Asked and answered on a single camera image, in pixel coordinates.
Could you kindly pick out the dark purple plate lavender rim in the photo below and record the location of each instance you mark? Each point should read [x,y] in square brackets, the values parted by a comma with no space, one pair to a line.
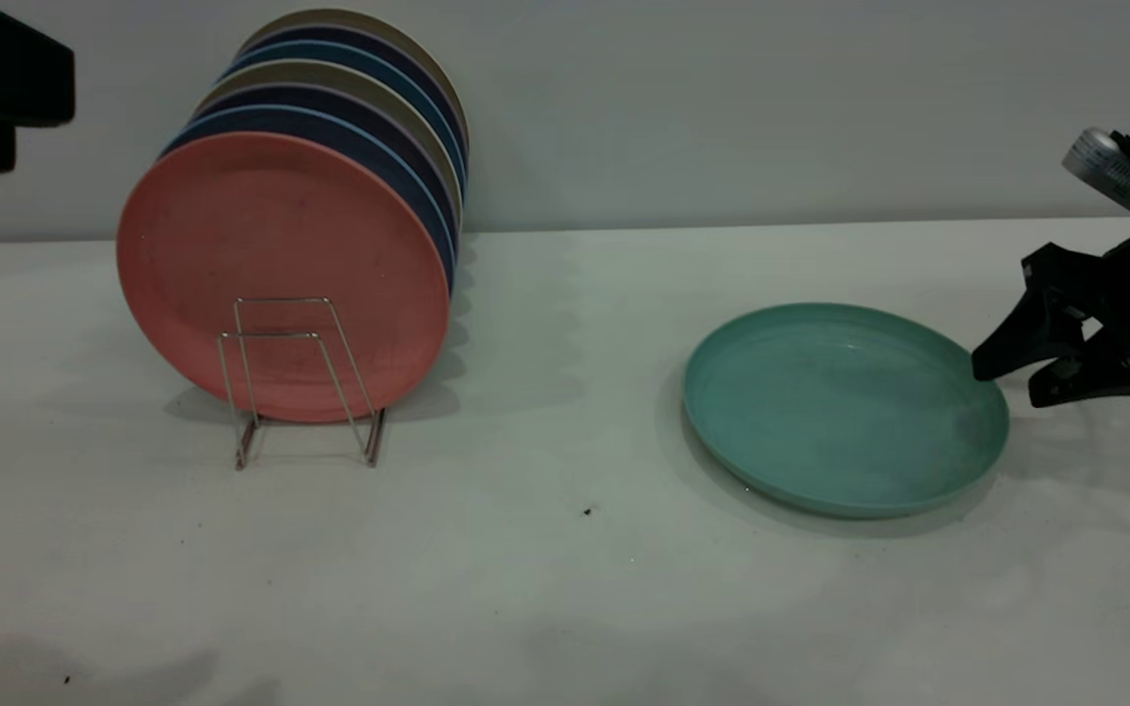
[369,39]
[349,100]

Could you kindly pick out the teal blue plastic plate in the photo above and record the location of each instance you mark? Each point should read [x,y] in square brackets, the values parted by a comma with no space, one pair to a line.
[349,56]

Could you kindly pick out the navy plate light blue rim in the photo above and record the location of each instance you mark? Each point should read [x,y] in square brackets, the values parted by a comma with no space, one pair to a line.
[349,135]

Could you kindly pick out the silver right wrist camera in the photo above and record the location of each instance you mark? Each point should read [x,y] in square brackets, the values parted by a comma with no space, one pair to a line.
[1109,167]

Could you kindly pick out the pink plastic plate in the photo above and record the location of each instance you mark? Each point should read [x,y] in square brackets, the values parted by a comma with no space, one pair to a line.
[281,245]

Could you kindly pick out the beige plastic plate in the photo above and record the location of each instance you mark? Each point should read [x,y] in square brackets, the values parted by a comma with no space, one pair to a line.
[349,18]
[330,74]

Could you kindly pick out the green plastic plate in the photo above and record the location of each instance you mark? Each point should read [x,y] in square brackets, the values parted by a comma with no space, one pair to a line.
[840,412]

